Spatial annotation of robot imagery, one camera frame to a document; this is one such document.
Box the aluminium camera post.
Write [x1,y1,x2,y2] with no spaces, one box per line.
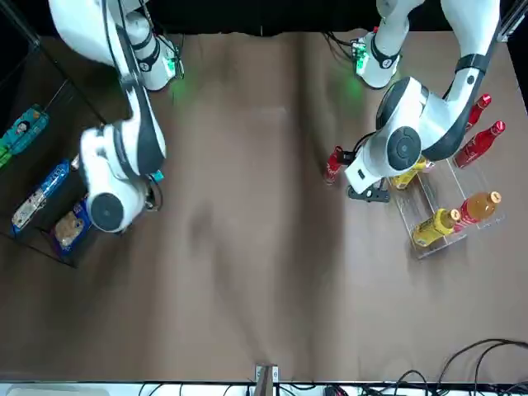
[254,363,280,396]

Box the aluminium frame profile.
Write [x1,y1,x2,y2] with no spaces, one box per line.
[493,0,528,43]

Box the short black cable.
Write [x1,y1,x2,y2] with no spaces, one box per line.
[394,369,432,389]

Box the black wire shelf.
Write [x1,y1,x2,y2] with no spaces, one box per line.
[0,35,145,269]

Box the clear acrylic shelf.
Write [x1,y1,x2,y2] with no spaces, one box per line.
[387,123,507,260]

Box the long black cable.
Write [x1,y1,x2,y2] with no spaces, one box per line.
[436,337,528,387]

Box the yellow drink bottle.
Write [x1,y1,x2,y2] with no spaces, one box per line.
[411,207,463,248]
[389,156,435,191]

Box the blue cookie bag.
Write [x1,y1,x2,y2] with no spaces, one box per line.
[49,200,94,257]

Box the red cola bottle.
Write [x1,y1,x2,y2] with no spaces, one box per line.
[464,93,493,134]
[452,120,507,170]
[323,144,346,186]

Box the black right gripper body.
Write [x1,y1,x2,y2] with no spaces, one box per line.
[142,181,165,212]

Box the orange drink bottle red label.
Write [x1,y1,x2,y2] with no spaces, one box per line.
[452,190,503,233]

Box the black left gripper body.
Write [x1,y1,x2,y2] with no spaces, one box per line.
[346,183,392,204]

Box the long blue biscuit packet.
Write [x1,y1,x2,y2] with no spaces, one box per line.
[10,158,72,237]

